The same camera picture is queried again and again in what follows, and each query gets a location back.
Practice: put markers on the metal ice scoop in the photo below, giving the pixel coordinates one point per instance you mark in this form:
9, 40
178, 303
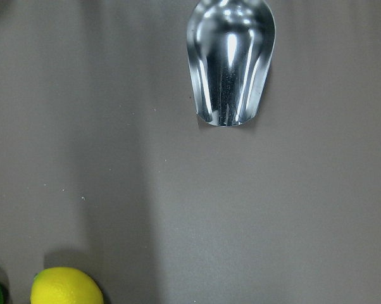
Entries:
230, 46

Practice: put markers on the yellow lemon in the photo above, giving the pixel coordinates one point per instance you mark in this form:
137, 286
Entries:
64, 285

